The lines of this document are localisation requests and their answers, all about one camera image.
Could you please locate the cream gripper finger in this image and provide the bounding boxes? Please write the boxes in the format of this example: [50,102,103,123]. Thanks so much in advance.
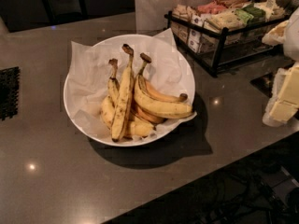
[263,62,299,127]

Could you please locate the long spotted yellow banana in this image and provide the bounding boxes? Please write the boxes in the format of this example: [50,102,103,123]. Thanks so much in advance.
[111,44,134,142]

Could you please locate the front curved yellow banana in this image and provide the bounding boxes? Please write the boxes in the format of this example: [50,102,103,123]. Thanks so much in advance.
[134,53,193,119]

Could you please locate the curved yellow banana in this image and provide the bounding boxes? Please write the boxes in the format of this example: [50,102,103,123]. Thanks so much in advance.
[134,53,193,119]
[145,80,188,102]

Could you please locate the orange banana underneath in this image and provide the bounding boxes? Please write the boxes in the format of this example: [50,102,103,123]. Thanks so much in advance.
[132,102,164,124]

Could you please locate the rear curved yellow banana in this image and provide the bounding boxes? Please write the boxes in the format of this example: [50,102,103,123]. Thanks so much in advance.
[145,80,188,102]

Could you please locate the bottom yellow banana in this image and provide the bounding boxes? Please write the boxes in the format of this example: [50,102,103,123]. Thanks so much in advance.
[100,96,154,138]

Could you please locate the white round bowl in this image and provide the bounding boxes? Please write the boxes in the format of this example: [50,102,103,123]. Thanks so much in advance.
[63,34,197,147]

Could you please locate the small left yellow banana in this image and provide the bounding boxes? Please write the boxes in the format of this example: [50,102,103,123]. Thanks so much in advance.
[107,59,120,104]

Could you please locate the dark patterned mat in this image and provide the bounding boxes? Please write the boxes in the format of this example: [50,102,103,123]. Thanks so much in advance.
[250,73,275,97]

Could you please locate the green tea packets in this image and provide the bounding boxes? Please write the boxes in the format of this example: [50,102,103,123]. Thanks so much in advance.
[235,4,265,25]

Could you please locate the pink sweetener packets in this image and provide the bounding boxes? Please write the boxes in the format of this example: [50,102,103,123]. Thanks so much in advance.
[197,2,226,14]

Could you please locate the white paper liner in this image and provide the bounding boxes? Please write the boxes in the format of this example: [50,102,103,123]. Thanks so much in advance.
[66,28,198,140]

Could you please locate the dark water dispenser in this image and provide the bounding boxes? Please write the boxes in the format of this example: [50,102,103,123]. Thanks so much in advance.
[42,0,88,24]

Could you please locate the black mesh grid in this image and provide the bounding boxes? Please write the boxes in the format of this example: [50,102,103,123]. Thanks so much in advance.
[0,66,21,120]

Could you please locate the black wire condiment rack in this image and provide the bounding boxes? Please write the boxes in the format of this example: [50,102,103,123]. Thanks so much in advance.
[164,11,289,77]

